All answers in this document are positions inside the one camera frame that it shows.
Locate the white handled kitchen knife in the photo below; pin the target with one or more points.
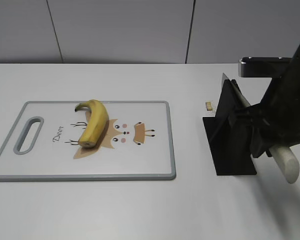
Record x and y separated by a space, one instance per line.
286 161

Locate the small yellow tag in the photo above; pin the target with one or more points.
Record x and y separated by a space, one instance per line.
209 106

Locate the black knife stand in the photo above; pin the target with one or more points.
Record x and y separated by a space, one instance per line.
229 142

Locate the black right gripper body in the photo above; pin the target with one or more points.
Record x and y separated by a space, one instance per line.
278 112

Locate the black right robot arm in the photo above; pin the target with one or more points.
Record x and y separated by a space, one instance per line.
276 118

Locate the yellow banana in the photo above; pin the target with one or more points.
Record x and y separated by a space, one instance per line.
96 124

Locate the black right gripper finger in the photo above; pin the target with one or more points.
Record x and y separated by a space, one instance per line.
261 142

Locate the black silver camera box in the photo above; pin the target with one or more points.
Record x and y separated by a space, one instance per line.
262 67

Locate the deer print cutting board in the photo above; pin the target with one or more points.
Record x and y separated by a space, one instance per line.
136 145

